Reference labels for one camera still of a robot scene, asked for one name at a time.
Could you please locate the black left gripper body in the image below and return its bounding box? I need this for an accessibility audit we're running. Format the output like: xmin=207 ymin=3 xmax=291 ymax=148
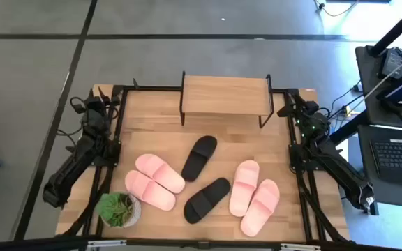
xmin=80 ymin=96 xmax=115 ymax=136

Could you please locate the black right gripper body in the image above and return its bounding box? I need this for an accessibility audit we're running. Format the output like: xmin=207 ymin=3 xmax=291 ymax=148
xmin=292 ymin=110 xmax=332 ymax=143

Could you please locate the pink slide sandal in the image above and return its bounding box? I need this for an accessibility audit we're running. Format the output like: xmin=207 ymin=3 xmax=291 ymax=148
xmin=134 ymin=153 xmax=186 ymax=195
xmin=124 ymin=169 xmax=177 ymax=212
xmin=239 ymin=178 xmax=281 ymax=238
xmin=228 ymin=159 xmax=260 ymax=218

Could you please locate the black slide sandal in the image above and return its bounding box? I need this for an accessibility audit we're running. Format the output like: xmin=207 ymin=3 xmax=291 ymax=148
xmin=181 ymin=135 xmax=218 ymax=183
xmin=183 ymin=177 xmax=232 ymax=225

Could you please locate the wooden shelf with black legs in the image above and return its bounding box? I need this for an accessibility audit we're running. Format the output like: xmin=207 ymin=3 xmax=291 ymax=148
xmin=179 ymin=70 xmax=276 ymax=129

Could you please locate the black diagonal pole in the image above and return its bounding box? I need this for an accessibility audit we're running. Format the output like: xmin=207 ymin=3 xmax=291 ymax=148
xmin=368 ymin=0 xmax=402 ymax=59
xmin=329 ymin=109 xmax=371 ymax=144

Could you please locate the black desk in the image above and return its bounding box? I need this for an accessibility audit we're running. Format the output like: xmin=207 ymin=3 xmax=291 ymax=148
xmin=354 ymin=45 xmax=402 ymax=215

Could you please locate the black power adapter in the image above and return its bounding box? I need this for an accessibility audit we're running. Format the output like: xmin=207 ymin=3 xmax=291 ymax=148
xmin=378 ymin=47 xmax=402 ymax=79

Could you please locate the black laptop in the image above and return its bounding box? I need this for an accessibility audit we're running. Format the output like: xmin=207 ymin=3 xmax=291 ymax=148
xmin=357 ymin=124 xmax=402 ymax=189

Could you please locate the green succulent in white pot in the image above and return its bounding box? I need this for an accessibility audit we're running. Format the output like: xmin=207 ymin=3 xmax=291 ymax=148
xmin=94 ymin=190 xmax=142 ymax=229

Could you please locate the black crossbeam with silver brackets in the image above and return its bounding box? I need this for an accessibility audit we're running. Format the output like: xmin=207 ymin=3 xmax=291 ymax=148
xmin=0 ymin=236 xmax=402 ymax=251

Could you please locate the black metal table frame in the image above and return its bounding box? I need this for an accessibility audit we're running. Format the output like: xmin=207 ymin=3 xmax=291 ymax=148
xmin=59 ymin=78 xmax=352 ymax=245

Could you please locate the white cable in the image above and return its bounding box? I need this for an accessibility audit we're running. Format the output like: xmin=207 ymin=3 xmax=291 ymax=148
xmin=361 ymin=47 xmax=402 ymax=102

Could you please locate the black floor cable with plug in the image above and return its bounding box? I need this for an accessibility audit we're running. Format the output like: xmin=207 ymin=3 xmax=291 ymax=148
xmin=313 ymin=0 xmax=359 ymax=18

